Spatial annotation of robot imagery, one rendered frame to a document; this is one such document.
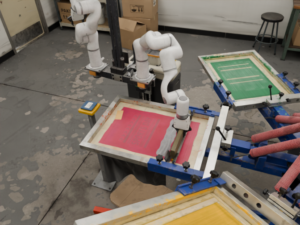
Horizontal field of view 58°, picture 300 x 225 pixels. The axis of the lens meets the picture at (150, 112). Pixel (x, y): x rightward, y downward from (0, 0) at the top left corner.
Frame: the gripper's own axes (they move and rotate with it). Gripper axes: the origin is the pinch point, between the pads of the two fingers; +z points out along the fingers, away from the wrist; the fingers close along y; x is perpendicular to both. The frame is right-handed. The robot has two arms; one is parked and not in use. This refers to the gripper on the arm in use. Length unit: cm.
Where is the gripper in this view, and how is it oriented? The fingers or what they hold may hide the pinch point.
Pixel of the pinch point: (181, 133)
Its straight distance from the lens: 179.3
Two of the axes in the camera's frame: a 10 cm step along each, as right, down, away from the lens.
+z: 0.4, 7.7, 6.4
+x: -3.5, 6.1, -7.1
